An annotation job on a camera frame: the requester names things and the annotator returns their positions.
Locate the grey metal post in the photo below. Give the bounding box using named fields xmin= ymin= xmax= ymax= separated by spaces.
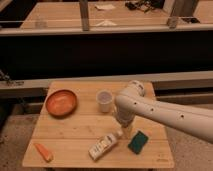
xmin=79 ymin=0 xmax=90 ymax=31

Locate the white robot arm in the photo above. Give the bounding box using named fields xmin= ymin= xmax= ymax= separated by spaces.
xmin=115 ymin=80 xmax=213 ymax=144

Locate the grey metal bracket right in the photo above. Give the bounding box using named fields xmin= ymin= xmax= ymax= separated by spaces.
xmin=167 ymin=0 xmax=184 ymax=29

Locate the orange ceramic bowl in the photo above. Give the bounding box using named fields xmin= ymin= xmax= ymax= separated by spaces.
xmin=45 ymin=90 xmax=78 ymax=117

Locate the black cable bundle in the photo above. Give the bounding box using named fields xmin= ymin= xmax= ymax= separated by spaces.
xmin=125 ymin=0 xmax=164 ymax=13

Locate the small wooden table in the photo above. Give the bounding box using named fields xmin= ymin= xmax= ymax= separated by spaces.
xmin=22 ymin=81 xmax=174 ymax=169

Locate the orange carrot piece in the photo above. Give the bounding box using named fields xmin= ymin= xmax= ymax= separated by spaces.
xmin=34 ymin=143 xmax=53 ymax=162

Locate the metal clamp at left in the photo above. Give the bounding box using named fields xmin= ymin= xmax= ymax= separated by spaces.
xmin=0 ymin=69 xmax=24 ymax=86

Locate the green sponge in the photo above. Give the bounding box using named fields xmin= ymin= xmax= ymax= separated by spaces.
xmin=128 ymin=131 xmax=149 ymax=154

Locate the white plastic cup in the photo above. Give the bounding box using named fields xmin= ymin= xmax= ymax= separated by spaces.
xmin=96 ymin=90 xmax=113 ymax=113

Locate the white paper sheet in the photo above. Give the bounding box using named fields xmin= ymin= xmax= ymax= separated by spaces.
xmin=95 ymin=4 xmax=115 ymax=10

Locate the white plastic bottle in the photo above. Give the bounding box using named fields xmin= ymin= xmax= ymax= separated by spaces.
xmin=88 ymin=130 xmax=123 ymax=161

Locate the folded white paper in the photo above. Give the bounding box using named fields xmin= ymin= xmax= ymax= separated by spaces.
xmin=95 ymin=20 xmax=117 ymax=27

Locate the long wooden workbench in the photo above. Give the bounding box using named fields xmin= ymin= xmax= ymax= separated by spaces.
xmin=0 ymin=0 xmax=213 ymax=36

